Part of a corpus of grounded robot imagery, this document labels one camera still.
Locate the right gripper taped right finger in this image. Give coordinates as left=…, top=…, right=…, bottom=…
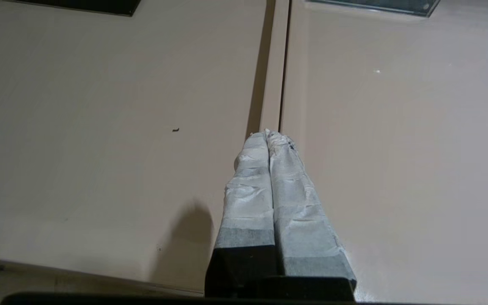
left=265, top=129, right=357, bottom=281

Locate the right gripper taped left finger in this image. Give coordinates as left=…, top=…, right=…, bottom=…
left=205, top=131, right=278, bottom=297

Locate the clear acrylic sign block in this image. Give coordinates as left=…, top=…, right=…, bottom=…
left=308, top=0, right=441, bottom=17

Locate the large black glass cooktop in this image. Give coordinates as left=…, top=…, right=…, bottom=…
left=5, top=0, right=141, bottom=17

